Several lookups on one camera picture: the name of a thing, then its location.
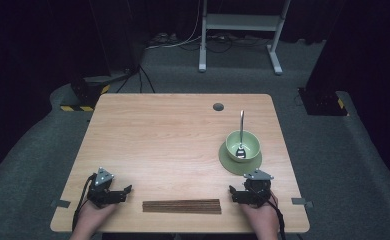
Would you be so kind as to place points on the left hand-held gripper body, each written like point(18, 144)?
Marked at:
point(100, 191)

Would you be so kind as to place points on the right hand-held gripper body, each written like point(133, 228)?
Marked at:
point(258, 190)

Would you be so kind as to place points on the green ceramic bowl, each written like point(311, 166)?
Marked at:
point(243, 145)

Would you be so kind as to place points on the row of brown wooden chopsticks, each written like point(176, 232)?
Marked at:
point(182, 206)

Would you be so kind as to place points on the person's left hand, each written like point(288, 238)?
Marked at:
point(93, 216)

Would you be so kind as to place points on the person's right hand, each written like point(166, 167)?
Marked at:
point(261, 216)

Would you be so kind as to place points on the grey tape strip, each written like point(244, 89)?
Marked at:
point(301, 201)
point(61, 203)

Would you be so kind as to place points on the metal spoon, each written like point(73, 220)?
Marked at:
point(241, 131)

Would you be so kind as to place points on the black stand base striped edge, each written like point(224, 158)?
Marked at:
point(88, 91)

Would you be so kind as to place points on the black stand base yellow mark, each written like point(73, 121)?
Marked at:
point(323, 101)

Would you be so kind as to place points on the floor power strip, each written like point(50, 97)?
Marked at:
point(163, 37)

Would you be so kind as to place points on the white metal desk frame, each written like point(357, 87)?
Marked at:
point(243, 21)

